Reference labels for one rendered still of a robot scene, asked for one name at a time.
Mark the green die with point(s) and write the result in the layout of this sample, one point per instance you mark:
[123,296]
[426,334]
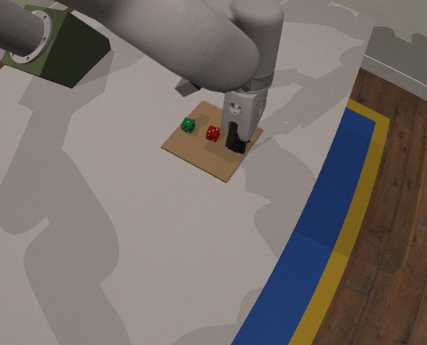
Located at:
[188,125]

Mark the red die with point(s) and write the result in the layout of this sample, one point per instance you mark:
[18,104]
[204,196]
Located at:
[213,133]

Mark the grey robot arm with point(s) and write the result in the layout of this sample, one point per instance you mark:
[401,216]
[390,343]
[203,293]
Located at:
[199,40]

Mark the brown square mat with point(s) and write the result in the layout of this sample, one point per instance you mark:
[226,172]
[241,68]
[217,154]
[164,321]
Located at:
[211,157]

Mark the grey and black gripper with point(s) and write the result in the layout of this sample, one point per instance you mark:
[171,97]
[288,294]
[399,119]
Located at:
[242,123]

